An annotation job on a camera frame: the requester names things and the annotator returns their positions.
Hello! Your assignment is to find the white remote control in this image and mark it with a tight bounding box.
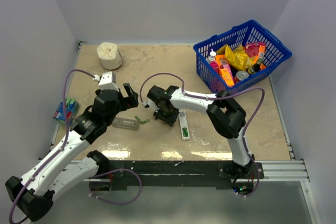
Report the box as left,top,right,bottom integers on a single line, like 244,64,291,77
178,110,190,141

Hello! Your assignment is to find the grey remote control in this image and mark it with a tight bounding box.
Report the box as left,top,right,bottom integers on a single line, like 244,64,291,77
112,117,140,131

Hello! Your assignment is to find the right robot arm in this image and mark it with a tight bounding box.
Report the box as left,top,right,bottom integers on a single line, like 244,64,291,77
142,86,254,178

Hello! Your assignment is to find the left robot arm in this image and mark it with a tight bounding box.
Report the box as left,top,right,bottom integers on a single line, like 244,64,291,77
5,83,139,221

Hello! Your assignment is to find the white tissue roll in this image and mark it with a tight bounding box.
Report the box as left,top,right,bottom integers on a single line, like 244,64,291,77
97,42,122,70

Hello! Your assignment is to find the battery multipack blue green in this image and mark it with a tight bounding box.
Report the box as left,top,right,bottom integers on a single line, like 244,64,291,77
53,98,80,126

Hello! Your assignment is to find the orange box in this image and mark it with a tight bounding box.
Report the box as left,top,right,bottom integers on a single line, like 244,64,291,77
215,55,235,87

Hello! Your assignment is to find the white bottle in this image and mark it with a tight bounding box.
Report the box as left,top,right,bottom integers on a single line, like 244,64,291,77
206,49,217,64

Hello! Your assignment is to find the red soda can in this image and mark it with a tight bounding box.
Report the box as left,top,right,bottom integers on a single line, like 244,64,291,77
234,71,249,84

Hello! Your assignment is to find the yellow snack bag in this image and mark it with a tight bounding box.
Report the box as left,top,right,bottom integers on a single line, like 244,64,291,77
216,44,253,71

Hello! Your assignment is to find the dark glass bottle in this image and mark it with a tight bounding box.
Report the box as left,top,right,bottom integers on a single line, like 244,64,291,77
247,58,263,74

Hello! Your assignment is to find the orange tall carton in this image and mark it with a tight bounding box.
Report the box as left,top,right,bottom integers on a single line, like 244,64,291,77
258,42,266,60

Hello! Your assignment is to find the blue plastic basket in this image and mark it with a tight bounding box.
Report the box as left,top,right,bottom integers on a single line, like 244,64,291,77
193,19,292,94

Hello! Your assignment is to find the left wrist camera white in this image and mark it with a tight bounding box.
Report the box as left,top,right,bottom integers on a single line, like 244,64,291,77
92,71,119,95

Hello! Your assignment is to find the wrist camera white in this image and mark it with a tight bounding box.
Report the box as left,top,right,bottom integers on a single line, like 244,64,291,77
141,100,150,109
92,71,119,95

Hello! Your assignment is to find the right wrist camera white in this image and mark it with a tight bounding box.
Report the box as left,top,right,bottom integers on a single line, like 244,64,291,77
141,100,150,109

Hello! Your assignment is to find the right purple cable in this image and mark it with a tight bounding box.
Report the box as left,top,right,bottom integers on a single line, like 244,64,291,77
139,72,266,198

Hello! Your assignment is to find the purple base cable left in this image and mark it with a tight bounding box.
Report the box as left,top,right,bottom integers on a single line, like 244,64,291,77
88,168,143,205

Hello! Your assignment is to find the black base frame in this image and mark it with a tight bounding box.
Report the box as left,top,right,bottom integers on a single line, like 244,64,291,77
96,161,264,193

